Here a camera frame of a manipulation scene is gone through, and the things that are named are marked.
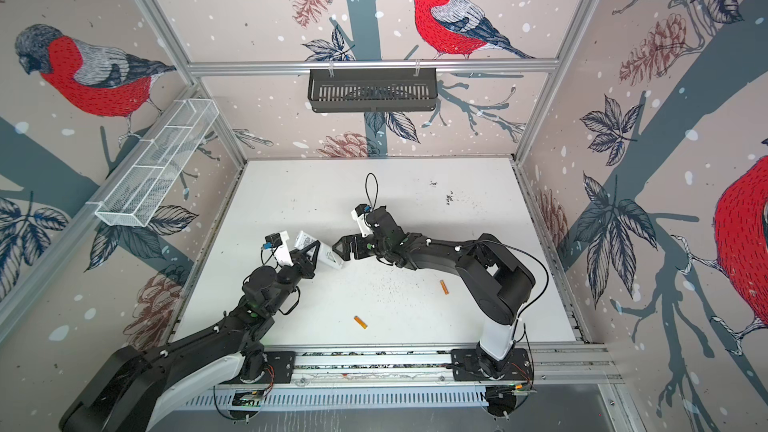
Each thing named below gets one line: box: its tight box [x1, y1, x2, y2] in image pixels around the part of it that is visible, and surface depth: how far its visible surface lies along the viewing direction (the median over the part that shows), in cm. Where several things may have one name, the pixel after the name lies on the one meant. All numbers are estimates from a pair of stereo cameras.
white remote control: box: [295, 231, 344, 269], surface depth 83 cm
